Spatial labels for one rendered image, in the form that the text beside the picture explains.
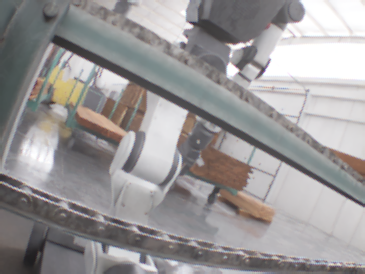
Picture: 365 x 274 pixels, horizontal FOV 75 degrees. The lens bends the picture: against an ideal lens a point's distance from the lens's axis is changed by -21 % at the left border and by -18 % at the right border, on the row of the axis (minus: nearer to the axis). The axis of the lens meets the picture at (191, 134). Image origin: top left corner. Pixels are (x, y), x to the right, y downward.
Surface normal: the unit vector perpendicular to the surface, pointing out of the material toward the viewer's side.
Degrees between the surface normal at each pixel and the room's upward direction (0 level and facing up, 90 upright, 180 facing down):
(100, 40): 90
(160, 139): 59
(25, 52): 90
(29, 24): 90
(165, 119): 73
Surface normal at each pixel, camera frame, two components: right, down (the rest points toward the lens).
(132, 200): 0.51, -0.27
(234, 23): 0.18, 0.58
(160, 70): 0.44, 0.16
